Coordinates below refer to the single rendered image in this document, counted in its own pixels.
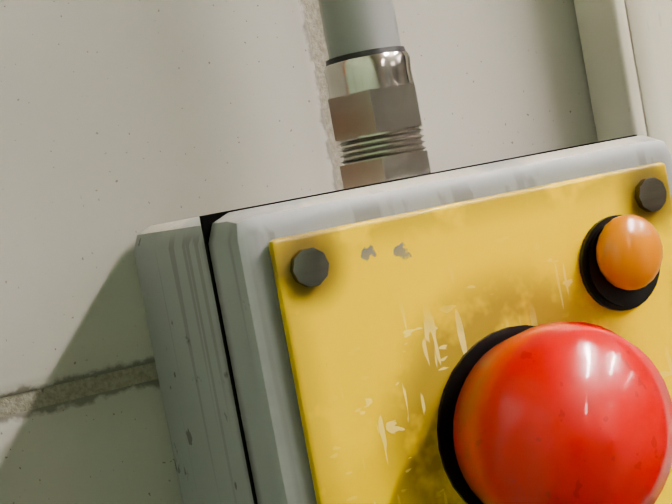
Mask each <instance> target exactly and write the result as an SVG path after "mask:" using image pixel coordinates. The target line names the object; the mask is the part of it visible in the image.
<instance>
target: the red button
mask: <svg viewBox="0 0 672 504"><path fill-rule="evenodd" d="M453 440H454V449H455V454H456V458H457V461H458V465H459V467H460V470H461V472H462V475H463V477H464V479H465V481H466V482H467V484H468V485H469V487H470V489H471V490H472V491H473V493H474V494H475V495H476V496H477V497H478V498H479V500H480V501H481V502H482V503H483V504H654V503H655V502H656V500H657V498H658V497H659V495H660V493H661V492H662V490H663V488H664V485H665V483H666V481H667V478H668V476H669V473H670V469H671V466H672V401H671V396H670V394H669V391H668V389H667V386H666V383H665V381H664V379H663V378H662V376H661V374H660V372H659V371H658V369H657V368H656V366H655V365H654V364H653V362H652V361H651V360H650V358H649V357H648V356H647V355H646V354H644V353H643V352H642V351H641V350H640V349H639V348H638V347H636V346H635V345H633V344H632V343H630V342H629V341H627V340H626V339H624V338H623V337H621V336H619V335H618V334H616V333H615V332H613V331H611V330H609V329H606V328H604V327H602V326H599V325H595V324H591V323H586V322H565V321H556V322H550V323H544V324H540V325H538V326H535V327H532V328H529V329H527V330H525V331H523V332H521V333H518V334H516V335H514V336H512V337H510V338H508V339H506V340H504V341H502V342H500V343H499V344H497V345H495V346H494V347H493V348H491V349H490V350H489V351H488V352H486V353H485V354H484V355H483V356H482V357H481V358H480V359H479V361H478V362H477V363H476V364H475V365H474V367H473V368H472V370H471V371H470V373H469V374H468V376H467V377H466V379H465V382H464V384H463V386H462V388H461V390H460V393H459V396H458V400H457V403H456V407H455V413H454V419H453Z"/></svg>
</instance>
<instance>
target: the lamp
mask: <svg viewBox="0 0 672 504"><path fill-rule="evenodd" d="M662 259H663V245H662V242H661V239H660V236H659V233H658V232H657V231H656V229H655V228H654V226H653V225H652V224H651V223H650V222H648V221H647V220H646V219H645V218H643V217H640V216H637V215H634V214H629V215H621V216H618V217H616V218H613V219H612V220H611V221H610V222H609V223H607V224H606V225H605V226H604V228H603V230H602V231H601V233H600V235H599V237H598V241H597V245H596V260H597V263H598V266H599V269H600V272H601V273H602V274H603V276H604V277H605V279H606V280H607V281H608V282H609V283H611V284H612V285H613V286H615V287H617V288H620V289H623V290H637V289H640V288H643V287H645V286H647V285H648V284H649V283H650V282H651V281H652V280H654V278H655V277H656V275H657V273H658V271H659V270H660V267H661V263H662Z"/></svg>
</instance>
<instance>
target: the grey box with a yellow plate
mask: <svg viewBox="0 0 672 504"><path fill-rule="evenodd" d="M629 214H634V215H637V216H640V217H643V218H645V219H646V220H647V221H648V222H650V223H651V224H652V225H653V226H654V228H655V229H656V231H657V232H658V233H659V236H660V239H661V242H662V245H663V259H662V263H661V267H660V274H659V278H658V281H657V285H656V287H655V288H654V290H653V292H652V294H651V295H650V296H649V297H648V299H647V300H646V301H645V302H643V303H642V304H641V305H639V306H638V307H635V308H633V309H631V310H623V311H617V310H611V309H608V308H605V307H603V306H601V305H600V304H599V303H597V302H596V301H595V300H594V299H593V298H592V297H591V296H590V294H589V293H588V292H587V290H586V288H585V286H584V284H583V282H582V278H581V274H580V267H579V257H580V249H581V246H582V243H583V240H584V238H585V236H586V234H587V233H588V231H589V230H590V229H591V228H592V227H593V225H594V224H595V223H597V222H598V221H600V220H601V219H603V218H606V217H609V216H613V215H629ZM134 256H135V261H136V266H137V271H138V276H139V282H140V287H141V292H142V297H143V302H144V307H145V313H146V318H147V323H148V328H149V333H150V338H151V343H152V349H153V354H154V359H155V364H156V369H157V374H158V380H159V385H160V390H161V395H162V400H163V405H164V411H165V416H166V421H167V426H168V431H169V436H170V442H171V447H172V452H173V457H174V462H175V467H176V472H177V478H178V483H179V488H180V493H181V498H182V503H183V504H483V503H482V502H481V501H480V500H479V498H478V497H477V496H476V495H475V494H474V493H473V491H472V490H471V489H470V487H469V485H468V484H467V482H466V481H465V479H464V477H463V475H462V472H461V470H460V467H459V465H458V461H457V458H456V454H455V449H454V440H453V419H454V413H455V407H456V403H457V400H458V396H459V393H460V390H461V388H462V386H463V384H464V382H465V379H466V377H467V376H468V374H469V373H470V371H471V370H472V368H473V367H474V365H475V364H476V363H477V362H478V361H479V359H480V358H481V357H482V356H483V355H484V354H485V353H486V352H488V351H489V350H490V349H491V348H493V347H494V346H495V345H497V344H499V343H500V342H502V341H504V340H506V339H508V338H510V337H512V336H514V335H516V334H518V333H521V332H523V331H525V330H527V329H529V328H532V327H535V326H538V325H540V324H544V323H550V322H556V321H565V322H586V323H591V324H595V325H599V326H602V327H604V328H606V329H609V330H611V331H613V332H615V333H616V334H618V335H619V336H621V337H623V338H624V339H626V340H627V341H629V342H630V343H632V344H633V345H635V346H636V347H638V348H639V349H640V350H641V351H642V352H643V353H644V354H646V355H647V356H648V357H649V358H650V360H651V361H652V362H653V364H654V365H655V366H656V368H657V369H658V371H659V372H660V374H661V376H662V378H663V379H664V381H665V383H666V386H667V389H668V391H669V394H670V396H671V401H672V159H671V154H670V152H669V150H668V148H667V147H666V145H665V143H664V141H661V140H657V139H654V138H651V137H647V136H644V135H640V136H637V134H636V135H631V136H625V137H620V138H615V139H609V140H604V141H599V142H593V143H588V144H583V145H577V146H572V147H567V148H561V149H556V150H551V151H545V152H540V153H535V154H529V155H524V156H519V157H513V158H508V159H502V160H497V161H492V162H486V163H481V164H476V165H470V166H465V167H460V168H454V169H449V170H444V171H438V172H433V173H428V174H422V175H417V176H412V177H406V178H401V179H396V180H390V181H385V182H380V183H374V184H369V185H364V186H358V187H353V188H348V189H342V190H337V191H332V192H326V193H321V194H316V195H310V196H305V197H299V198H294V199H289V200H283V201H278V202H273V203H267V204H262V205H257V206H251V207H246V208H241V209H235V210H230V211H225V212H219V213H214V214H209V215H203V216H199V217H194V218H189V219H183V220H178V221H173V222H167V223H162V224H157V225H151V226H150V227H148V228H147V229H145V230H144V231H142V232H141V233H139V234H138V235H137V238H136V243H135V248H134Z"/></svg>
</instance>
